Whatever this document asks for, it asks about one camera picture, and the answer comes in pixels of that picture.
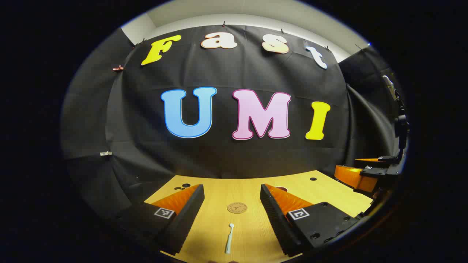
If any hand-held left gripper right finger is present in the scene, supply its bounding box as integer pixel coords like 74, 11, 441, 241
260, 183, 361, 257

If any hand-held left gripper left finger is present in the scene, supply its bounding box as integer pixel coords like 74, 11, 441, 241
117, 184, 205, 255

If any round cork coaster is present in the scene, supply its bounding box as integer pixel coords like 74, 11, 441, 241
227, 202, 248, 214

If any mint green toothbrush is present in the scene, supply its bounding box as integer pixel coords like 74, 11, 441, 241
224, 223, 235, 255

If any wooden desktop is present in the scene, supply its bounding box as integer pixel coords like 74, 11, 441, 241
143, 170, 373, 263

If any black backdrop cloth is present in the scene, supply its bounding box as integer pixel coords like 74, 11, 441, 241
60, 24, 406, 220

